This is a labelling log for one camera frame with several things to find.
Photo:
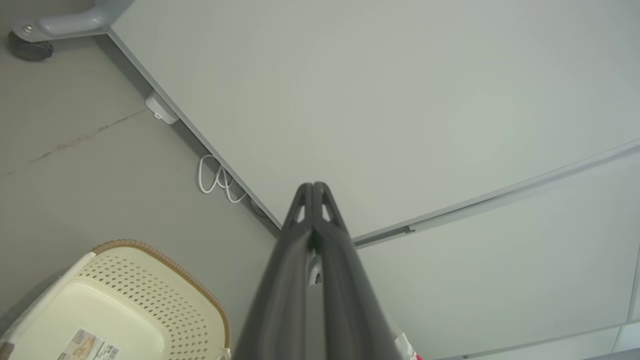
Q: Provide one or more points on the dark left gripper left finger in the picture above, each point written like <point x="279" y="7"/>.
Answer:
<point x="280" y="300"/>

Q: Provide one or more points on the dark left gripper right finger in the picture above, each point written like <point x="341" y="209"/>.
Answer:
<point x="350" y="300"/>

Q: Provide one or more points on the red and white garment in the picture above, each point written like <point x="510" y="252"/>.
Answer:
<point x="412" y="354"/>

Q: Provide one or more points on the cream basket with woven rim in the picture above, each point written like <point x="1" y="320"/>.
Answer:
<point x="130" y="300"/>

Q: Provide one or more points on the printed basket sticker label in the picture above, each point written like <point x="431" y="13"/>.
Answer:
<point x="90" y="346"/>

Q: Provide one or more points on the white table with castors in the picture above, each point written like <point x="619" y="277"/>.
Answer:
<point x="400" y="100"/>

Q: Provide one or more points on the white power adapter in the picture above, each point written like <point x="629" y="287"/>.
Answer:
<point x="161" y="109"/>

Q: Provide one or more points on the grey metal partition leg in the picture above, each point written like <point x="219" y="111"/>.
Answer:
<point x="70" y="22"/>

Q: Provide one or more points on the black caster wheel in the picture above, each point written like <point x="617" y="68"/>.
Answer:
<point x="29" y="49"/>

